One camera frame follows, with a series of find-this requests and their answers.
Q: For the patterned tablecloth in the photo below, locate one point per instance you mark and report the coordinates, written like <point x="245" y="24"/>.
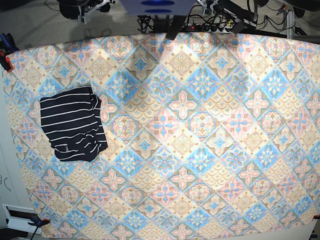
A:
<point x="209" y="136"/>

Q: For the navy white striped T-shirt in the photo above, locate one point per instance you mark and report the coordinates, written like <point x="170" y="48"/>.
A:
<point x="71" y="120"/>

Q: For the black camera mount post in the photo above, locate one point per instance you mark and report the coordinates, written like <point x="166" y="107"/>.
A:
<point x="175" y="26"/>

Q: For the black round stool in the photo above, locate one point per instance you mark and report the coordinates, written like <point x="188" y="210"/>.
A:
<point x="70" y="8"/>

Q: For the blue clamp orange tip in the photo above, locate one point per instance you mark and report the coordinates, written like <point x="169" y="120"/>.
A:
<point x="37" y="222"/>

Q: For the white wall vent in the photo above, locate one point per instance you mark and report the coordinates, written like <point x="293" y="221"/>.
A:
<point x="18" y="218"/>

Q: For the white power strip red switch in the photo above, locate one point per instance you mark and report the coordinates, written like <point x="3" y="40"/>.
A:
<point x="214" y="28"/>

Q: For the red blue clamp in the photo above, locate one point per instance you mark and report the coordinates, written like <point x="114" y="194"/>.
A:
<point x="7" y="47"/>

